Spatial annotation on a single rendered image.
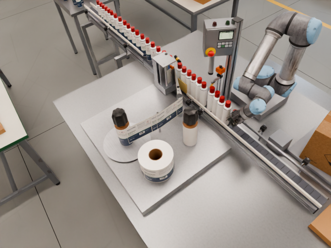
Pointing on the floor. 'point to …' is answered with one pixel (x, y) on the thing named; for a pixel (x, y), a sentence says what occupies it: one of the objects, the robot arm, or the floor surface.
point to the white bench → (14, 122)
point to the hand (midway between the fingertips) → (231, 120)
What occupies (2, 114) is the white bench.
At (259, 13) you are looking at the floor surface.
